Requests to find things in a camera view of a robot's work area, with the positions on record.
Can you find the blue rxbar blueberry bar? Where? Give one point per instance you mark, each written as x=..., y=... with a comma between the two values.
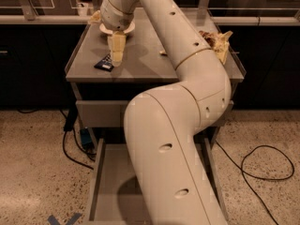
x=106, y=63

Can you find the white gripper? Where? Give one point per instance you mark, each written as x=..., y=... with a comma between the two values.
x=113, y=19

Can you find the grey metal drawer cabinet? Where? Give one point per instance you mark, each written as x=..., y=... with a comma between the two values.
x=143, y=68

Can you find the grey open bottom drawer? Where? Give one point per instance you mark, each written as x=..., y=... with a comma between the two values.
x=109, y=185

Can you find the grey middle drawer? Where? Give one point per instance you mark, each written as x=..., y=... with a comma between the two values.
x=100, y=113

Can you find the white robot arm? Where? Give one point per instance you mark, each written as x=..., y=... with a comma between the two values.
x=198, y=81

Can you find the blue tape cross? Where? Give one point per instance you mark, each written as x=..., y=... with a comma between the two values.
x=72, y=220

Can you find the brown yellow chip bag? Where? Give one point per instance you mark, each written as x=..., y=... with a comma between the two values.
x=218, y=42

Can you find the black power plug block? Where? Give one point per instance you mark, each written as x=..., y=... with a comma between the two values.
x=71, y=118

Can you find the blue power adapter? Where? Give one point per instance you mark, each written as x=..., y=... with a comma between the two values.
x=86, y=140

